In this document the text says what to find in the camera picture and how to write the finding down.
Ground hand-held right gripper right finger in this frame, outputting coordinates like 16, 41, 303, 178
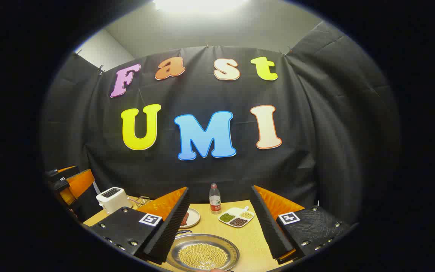
250, 185, 354, 264

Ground pile of yellow soybeans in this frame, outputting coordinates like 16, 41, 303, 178
178, 243, 229, 270

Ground steel pot with black handles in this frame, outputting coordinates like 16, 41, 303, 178
166, 229, 241, 272

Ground round white plate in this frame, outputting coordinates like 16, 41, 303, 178
180, 208, 201, 229

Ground white toaster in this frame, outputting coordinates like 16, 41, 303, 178
96, 187, 133, 215

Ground clear plastic water bottle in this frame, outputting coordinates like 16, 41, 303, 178
209, 183, 222, 215

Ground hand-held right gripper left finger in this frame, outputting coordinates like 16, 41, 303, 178
83, 186, 190, 265

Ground ceiling light panel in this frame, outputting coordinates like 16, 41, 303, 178
153, 0, 248, 14

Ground white divided dish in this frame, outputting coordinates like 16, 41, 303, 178
218, 206, 255, 228

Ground wire mesh utensil holder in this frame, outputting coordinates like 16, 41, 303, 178
129, 196, 152, 208

